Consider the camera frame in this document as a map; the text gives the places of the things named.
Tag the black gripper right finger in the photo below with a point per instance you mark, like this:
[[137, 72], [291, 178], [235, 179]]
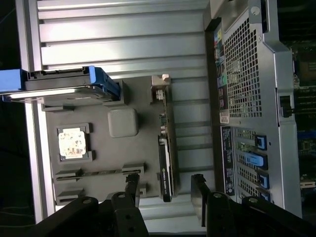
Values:
[[217, 217]]

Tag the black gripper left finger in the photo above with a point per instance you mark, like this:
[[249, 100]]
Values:
[[126, 217]]

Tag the blue card retention clip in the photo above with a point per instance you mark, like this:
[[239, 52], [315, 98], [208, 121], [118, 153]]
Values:
[[265, 196], [263, 180], [255, 161], [262, 142]]

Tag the blue rear label sticker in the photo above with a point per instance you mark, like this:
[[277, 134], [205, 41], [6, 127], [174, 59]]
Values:
[[226, 160]]

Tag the grey parts rack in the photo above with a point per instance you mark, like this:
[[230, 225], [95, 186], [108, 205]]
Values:
[[118, 153]]

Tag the silver CPU chip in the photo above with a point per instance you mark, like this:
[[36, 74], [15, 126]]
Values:
[[72, 143]]

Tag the green motherboard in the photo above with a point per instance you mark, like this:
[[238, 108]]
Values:
[[307, 148]]

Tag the open black PC case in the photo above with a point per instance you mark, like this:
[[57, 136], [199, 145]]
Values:
[[249, 81]]

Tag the silver hard disk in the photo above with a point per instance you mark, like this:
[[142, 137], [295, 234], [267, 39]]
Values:
[[61, 86]]

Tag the blue disk caddy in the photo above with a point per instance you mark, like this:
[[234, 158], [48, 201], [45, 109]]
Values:
[[10, 79]]

